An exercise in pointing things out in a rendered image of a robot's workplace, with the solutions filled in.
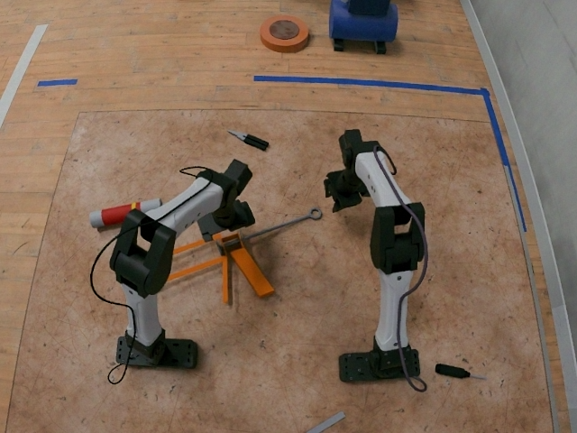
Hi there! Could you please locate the red and grey cylinder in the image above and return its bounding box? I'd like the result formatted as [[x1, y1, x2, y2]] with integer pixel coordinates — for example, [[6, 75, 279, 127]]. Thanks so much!
[[89, 198, 166, 228]]

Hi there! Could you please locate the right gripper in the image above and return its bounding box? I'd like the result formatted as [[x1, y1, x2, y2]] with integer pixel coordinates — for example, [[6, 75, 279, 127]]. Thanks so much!
[[324, 170, 369, 213]]

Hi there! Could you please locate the grey flat bar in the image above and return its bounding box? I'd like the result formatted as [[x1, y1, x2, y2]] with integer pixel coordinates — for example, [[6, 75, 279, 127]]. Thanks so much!
[[305, 410, 346, 433]]

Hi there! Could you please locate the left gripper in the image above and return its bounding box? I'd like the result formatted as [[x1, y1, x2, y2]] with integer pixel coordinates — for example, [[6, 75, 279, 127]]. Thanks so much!
[[197, 199, 255, 243]]

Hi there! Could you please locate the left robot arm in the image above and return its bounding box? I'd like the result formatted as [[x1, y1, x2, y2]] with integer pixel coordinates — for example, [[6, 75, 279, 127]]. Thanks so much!
[[109, 159, 252, 368]]

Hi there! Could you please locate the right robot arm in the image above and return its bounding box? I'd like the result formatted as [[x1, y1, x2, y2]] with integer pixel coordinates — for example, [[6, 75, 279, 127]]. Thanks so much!
[[338, 129, 425, 382]]

